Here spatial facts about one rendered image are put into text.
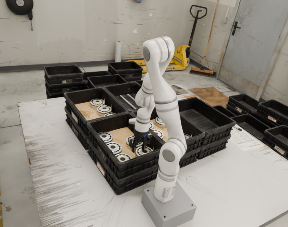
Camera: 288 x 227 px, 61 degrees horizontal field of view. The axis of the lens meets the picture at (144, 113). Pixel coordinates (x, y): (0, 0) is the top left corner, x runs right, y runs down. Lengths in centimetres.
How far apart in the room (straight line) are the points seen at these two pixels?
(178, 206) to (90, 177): 51
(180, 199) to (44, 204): 66
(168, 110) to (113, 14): 391
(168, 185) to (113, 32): 397
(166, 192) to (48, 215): 56
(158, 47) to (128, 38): 410
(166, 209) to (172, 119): 45
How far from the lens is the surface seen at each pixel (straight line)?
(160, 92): 93
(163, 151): 103
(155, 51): 89
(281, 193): 171
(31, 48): 456
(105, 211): 129
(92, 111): 176
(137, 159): 122
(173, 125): 101
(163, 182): 114
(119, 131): 156
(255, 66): 456
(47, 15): 446
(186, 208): 124
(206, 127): 177
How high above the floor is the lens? 174
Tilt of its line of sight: 31 degrees down
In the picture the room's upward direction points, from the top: 8 degrees clockwise
